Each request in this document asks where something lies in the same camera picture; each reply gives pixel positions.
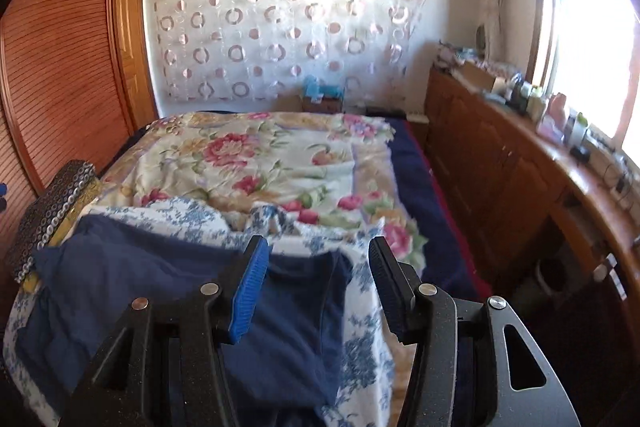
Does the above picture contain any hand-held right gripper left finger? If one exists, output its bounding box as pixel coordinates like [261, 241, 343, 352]
[57, 236, 271, 427]

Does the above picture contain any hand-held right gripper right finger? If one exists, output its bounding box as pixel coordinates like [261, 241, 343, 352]
[369, 237, 582, 427]

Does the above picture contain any navy printed t-shirt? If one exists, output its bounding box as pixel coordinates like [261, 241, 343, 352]
[15, 213, 353, 427]

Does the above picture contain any blue floral sheet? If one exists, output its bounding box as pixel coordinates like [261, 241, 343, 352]
[2, 197, 401, 427]

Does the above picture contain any navy bed sheet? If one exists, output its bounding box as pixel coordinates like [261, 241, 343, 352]
[385, 117, 483, 303]

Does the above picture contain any floral blanket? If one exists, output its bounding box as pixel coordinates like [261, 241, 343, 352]
[102, 111, 428, 270]

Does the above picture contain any dark waste bin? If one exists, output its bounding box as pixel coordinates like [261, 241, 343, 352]
[537, 259, 569, 295]

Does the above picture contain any long wooden cabinet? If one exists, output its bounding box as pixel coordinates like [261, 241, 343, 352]
[425, 64, 640, 308]

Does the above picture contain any teal item on small box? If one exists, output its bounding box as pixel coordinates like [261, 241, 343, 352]
[300, 77, 346, 112]

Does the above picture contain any cardboard box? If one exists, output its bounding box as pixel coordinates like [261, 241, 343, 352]
[462, 59, 506, 92]

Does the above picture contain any pink bottle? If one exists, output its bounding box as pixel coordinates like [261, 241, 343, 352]
[540, 93, 568, 135]

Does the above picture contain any sheer circle-patterned curtain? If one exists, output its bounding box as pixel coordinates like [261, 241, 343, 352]
[142, 0, 431, 112]

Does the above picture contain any wooden door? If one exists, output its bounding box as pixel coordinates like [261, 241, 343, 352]
[115, 0, 158, 120]

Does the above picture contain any wooden slatted wardrobe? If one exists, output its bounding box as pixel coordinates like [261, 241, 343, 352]
[0, 0, 123, 308]

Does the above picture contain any wooden framed window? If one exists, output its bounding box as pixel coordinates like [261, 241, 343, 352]
[530, 0, 640, 162]

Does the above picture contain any dark ring-patterned pillow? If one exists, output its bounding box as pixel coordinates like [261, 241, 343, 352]
[7, 159, 98, 285]

